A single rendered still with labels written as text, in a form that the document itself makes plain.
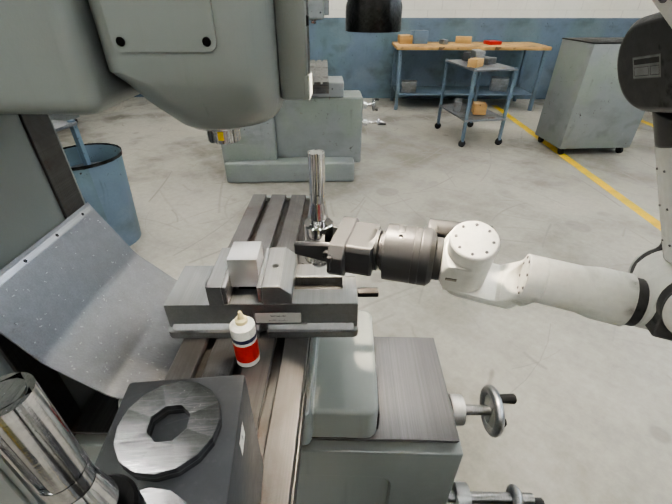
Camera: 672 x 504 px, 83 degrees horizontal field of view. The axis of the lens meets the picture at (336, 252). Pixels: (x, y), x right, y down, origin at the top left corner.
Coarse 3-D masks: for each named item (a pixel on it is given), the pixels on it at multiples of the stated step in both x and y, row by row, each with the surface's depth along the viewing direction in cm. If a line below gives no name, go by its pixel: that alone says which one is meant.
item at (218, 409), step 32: (160, 384) 39; (192, 384) 38; (224, 384) 39; (128, 416) 35; (160, 416) 36; (192, 416) 35; (224, 416) 36; (128, 448) 32; (160, 448) 32; (192, 448) 32; (224, 448) 34; (256, 448) 45; (160, 480) 31; (192, 480) 31; (224, 480) 31; (256, 480) 44
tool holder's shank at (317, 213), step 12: (312, 156) 52; (324, 156) 53; (312, 168) 53; (324, 168) 54; (312, 180) 54; (324, 180) 55; (312, 192) 56; (324, 192) 56; (312, 204) 57; (324, 204) 57; (312, 216) 57; (324, 216) 58
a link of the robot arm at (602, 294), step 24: (552, 264) 51; (576, 264) 52; (648, 264) 50; (552, 288) 50; (576, 288) 49; (600, 288) 48; (624, 288) 48; (648, 288) 48; (576, 312) 51; (600, 312) 49; (624, 312) 48; (648, 312) 47
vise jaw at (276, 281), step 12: (276, 252) 73; (288, 252) 74; (264, 264) 70; (276, 264) 70; (288, 264) 71; (264, 276) 67; (276, 276) 67; (288, 276) 69; (264, 288) 65; (276, 288) 65; (288, 288) 66; (264, 300) 66; (276, 300) 66; (288, 300) 66
